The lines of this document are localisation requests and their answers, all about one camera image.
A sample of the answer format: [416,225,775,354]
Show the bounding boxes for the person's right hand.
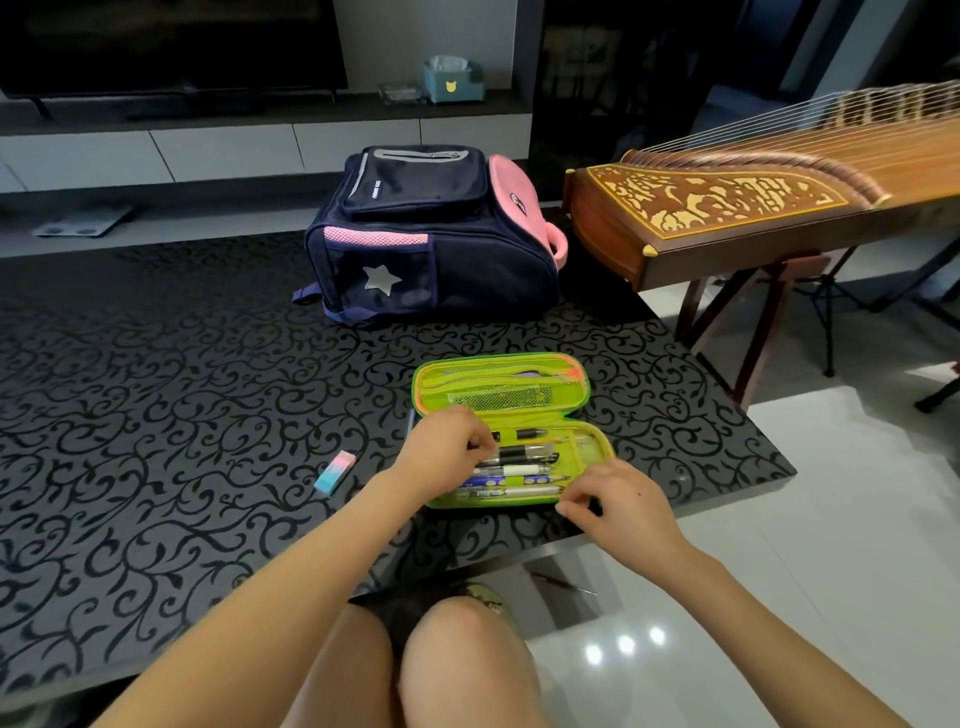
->
[555,458,704,588]

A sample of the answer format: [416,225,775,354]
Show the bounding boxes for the person's left hand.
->
[388,405,498,505]

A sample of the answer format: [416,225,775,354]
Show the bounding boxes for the green pencil case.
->
[410,352,618,511]

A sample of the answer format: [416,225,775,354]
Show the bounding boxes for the person's left forearm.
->
[93,463,421,728]

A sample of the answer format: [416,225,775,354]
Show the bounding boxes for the person's right forearm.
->
[651,543,913,728]

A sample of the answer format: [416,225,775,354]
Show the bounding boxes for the clear mechanical pencil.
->
[456,486,565,502]

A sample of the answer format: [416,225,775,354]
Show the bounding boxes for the thin dark pencil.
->
[528,570,600,598]

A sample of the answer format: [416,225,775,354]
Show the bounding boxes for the pink and blue eraser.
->
[313,450,357,498]

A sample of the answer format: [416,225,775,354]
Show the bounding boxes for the person's right leg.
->
[396,595,543,728]

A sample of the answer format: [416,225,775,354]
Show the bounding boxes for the person's leg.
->
[396,595,543,728]
[279,603,400,728]

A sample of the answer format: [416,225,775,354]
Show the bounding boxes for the navy and pink backpack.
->
[291,144,570,326]

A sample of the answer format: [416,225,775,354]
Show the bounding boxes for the wooden zither stand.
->
[673,253,835,411]

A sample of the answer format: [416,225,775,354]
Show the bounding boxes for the person's left leg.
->
[279,603,400,728]

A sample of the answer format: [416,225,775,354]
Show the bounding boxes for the wooden zither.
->
[561,78,960,294]

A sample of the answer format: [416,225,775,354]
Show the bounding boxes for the teal tissue box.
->
[423,55,487,105]

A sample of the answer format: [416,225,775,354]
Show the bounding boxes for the dark glass cabinet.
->
[528,0,759,205]

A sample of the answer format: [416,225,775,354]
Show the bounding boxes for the white television console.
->
[0,88,535,198]

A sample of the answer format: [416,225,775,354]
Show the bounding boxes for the black folding stand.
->
[793,238,960,414]

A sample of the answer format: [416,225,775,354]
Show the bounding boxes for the grey bathroom scale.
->
[31,204,137,240]

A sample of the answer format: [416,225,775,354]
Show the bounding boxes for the black television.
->
[0,0,351,121]

